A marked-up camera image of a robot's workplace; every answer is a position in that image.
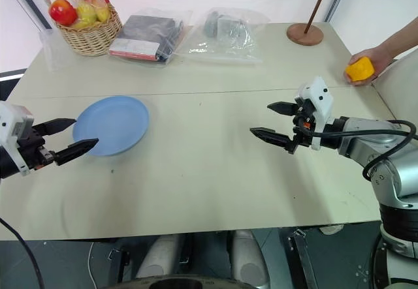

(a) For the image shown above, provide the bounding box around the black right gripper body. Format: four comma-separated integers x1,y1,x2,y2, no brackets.
291,99,316,147

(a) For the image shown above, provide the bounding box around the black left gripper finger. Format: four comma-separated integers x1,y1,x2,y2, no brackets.
53,138,99,167
32,117,77,137

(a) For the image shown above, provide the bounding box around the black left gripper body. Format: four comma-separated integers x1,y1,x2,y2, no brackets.
16,126,56,172

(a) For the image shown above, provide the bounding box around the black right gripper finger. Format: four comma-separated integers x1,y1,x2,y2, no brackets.
249,127,295,155
266,101,300,117

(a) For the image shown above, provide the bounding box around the orange fruit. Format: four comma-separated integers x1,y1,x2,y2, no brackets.
345,57,376,85

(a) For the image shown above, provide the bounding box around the blue round plate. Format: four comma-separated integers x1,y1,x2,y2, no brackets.
72,95,150,157

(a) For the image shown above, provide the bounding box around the small yellow fruit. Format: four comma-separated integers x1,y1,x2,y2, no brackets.
96,5,112,23

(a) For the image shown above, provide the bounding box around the person's bare hand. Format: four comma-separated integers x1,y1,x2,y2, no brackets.
347,45,394,87

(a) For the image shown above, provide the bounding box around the wooden stand with pole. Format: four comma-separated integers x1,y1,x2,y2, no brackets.
286,0,334,46

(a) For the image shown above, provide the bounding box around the clear bag with grey items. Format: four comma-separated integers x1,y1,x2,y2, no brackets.
174,7,272,65

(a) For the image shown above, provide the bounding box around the woven wicker basket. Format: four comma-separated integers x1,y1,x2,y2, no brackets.
37,0,123,57

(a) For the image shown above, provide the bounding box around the white panel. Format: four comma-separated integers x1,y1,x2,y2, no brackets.
371,53,418,123

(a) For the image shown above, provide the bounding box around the red apple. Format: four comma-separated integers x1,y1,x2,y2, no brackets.
48,0,79,27

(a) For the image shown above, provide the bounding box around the yellow pear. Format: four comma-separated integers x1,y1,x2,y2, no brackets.
73,1,99,29

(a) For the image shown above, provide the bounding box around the silver robot leg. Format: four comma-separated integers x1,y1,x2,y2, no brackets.
231,229,270,286
135,234,184,280

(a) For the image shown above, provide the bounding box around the clear bag with dark book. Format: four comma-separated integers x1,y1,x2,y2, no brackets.
108,7,194,65

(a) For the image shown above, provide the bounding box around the dark rounded shape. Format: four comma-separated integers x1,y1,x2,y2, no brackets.
120,273,264,289

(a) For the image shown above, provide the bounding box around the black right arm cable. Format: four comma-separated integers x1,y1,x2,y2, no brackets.
312,119,418,182

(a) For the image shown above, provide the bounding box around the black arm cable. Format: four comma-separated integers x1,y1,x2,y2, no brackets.
312,119,418,182
0,217,45,289

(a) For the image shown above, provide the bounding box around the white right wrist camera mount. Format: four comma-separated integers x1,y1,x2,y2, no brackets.
295,76,335,151

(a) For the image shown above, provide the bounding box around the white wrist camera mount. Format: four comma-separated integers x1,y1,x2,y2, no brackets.
295,76,335,151
0,101,35,177

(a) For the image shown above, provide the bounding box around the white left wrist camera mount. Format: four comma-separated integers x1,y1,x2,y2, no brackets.
0,101,35,177

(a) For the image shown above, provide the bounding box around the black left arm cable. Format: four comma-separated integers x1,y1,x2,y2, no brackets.
0,217,45,289

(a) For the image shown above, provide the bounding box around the black table leg frame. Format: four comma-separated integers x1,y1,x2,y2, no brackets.
287,228,320,289

